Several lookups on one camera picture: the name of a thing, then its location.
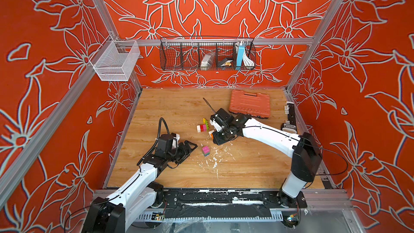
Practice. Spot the silver packet in basket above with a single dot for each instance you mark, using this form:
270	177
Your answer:
207	62

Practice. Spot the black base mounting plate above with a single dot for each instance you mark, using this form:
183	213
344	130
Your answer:
220	205

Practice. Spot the orange plastic tool case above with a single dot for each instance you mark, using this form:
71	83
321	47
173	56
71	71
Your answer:
253	104

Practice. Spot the clear plastic wall bin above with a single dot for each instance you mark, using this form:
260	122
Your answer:
116	61

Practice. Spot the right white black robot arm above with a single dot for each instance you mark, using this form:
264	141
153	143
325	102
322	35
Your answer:
305	154

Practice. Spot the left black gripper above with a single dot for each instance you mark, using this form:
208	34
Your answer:
185	153

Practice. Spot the black handheld scraper tool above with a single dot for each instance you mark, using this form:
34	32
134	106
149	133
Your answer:
290	124

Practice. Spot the light blue box in basket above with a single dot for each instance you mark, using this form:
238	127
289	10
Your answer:
240	54

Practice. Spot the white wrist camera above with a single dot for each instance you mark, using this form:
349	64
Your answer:
215	125
175	141

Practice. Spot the magenta lego brick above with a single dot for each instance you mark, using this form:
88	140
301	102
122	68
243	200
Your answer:
205	149

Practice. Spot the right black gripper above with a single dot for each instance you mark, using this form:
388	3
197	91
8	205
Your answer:
216	141

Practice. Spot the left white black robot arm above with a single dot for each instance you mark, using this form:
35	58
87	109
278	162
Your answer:
117	212

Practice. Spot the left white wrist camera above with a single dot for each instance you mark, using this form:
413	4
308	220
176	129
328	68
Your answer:
175	141

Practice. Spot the black wire wall basket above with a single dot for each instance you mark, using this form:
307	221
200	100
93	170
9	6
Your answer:
186	53

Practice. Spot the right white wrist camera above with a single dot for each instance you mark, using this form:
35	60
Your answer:
215	125

